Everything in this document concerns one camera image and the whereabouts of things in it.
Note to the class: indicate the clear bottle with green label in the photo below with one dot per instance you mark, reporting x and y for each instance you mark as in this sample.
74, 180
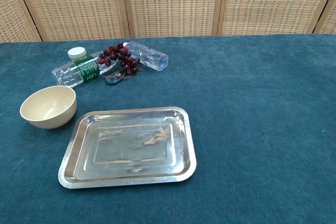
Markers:
78, 73

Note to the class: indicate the small blue glass piece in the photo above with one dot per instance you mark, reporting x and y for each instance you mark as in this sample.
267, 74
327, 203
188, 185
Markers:
113, 79

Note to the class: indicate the bunch of dark red grapes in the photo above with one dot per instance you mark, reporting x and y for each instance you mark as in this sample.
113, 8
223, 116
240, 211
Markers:
123, 58

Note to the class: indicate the teal blue tablecloth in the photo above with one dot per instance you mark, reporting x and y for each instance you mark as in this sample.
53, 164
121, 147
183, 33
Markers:
249, 129

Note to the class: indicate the cream round bowl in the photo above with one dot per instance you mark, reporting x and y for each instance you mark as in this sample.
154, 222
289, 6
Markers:
42, 113

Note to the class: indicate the white plastic jar lid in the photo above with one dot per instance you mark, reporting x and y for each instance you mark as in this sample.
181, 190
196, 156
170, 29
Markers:
76, 53

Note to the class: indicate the rectangular stainless steel tray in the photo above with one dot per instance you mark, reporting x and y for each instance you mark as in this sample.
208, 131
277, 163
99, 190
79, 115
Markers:
131, 145

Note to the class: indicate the clear glass tumbler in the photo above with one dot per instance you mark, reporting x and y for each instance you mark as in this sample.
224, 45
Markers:
148, 56

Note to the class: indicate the woven rattan folding screen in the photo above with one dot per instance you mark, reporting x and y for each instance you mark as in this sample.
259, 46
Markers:
168, 3

